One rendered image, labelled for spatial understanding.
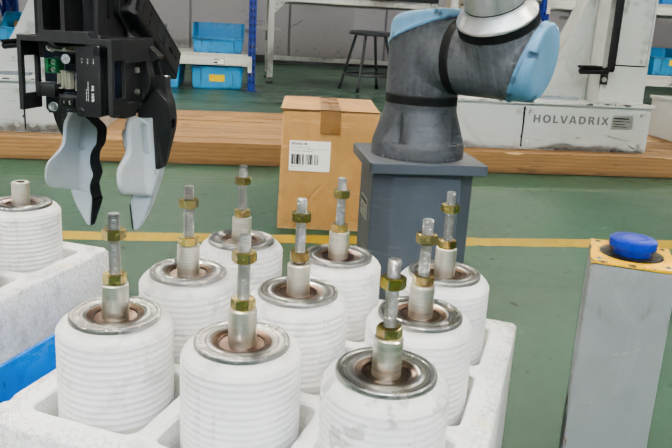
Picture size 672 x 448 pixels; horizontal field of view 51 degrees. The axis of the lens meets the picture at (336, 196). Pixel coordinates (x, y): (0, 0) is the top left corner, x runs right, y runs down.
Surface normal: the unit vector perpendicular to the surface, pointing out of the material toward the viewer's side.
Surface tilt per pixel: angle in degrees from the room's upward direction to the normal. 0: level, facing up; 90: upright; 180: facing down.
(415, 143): 72
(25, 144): 90
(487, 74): 122
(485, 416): 0
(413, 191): 90
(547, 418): 0
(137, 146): 85
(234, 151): 90
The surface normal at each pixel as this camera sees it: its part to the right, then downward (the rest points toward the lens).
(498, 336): 0.06, -0.97
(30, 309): 0.95, 0.12
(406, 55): -0.63, 0.15
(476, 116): 0.12, 0.24
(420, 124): -0.11, -0.07
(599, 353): -0.33, 0.21
